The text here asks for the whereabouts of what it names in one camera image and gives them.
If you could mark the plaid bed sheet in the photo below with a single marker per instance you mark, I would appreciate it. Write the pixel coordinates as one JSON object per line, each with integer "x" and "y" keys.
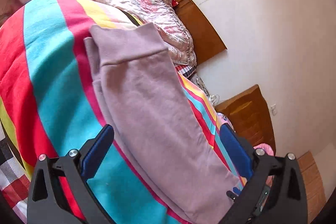
{"x": 13, "y": 182}

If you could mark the purple floral pillow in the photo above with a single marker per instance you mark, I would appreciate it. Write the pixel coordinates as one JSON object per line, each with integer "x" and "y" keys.
{"x": 221, "y": 119}

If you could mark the colourful striped blanket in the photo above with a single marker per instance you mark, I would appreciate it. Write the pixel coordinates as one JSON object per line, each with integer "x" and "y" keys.
{"x": 52, "y": 69}

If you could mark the small red object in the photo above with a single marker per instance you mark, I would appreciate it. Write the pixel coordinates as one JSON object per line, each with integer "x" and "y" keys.
{"x": 175, "y": 2}

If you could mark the plain wooden headboard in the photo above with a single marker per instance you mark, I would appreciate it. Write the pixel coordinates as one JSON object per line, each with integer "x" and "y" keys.
{"x": 202, "y": 27}

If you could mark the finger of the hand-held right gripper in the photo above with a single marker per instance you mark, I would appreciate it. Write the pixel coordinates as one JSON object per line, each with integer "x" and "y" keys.
{"x": 235, "y": 193}

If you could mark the white wall socket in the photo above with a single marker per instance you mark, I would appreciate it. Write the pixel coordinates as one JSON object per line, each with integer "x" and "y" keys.
{"x": 274, "y": 109}

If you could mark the rolled pink quilt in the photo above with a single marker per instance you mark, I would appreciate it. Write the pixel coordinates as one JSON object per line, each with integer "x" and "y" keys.
{"x": 266, "y": 149}

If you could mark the white power strip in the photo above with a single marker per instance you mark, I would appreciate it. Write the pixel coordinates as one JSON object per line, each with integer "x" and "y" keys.
{"x": 214, "y": 98}

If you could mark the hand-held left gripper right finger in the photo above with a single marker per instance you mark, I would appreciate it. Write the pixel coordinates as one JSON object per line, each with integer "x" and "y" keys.
{"x": 233, "y": 150}

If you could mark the pink bed sheet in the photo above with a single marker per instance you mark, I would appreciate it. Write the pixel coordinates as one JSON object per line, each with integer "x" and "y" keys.
{"x": 229, "y": 124}

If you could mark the floral covered nightstand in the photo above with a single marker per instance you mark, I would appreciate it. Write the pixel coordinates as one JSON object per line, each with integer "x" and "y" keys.
{"x": 198, "y": 82}

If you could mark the padded wooden headboard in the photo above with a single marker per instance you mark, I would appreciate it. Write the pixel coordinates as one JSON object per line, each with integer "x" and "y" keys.
{"x": 249, "y": 113}

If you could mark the mauve sweatshirt garment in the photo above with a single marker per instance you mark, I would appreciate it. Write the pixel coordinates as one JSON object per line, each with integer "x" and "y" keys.
{"x": 152, "y": 108}

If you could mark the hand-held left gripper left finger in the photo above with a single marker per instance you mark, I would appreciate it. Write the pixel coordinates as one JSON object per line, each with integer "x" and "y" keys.
{"x": 97, "y": 150}

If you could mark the light wooden wardrobe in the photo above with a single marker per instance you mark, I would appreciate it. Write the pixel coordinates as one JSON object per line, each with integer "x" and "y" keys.
{"x": 312, "y": 182}

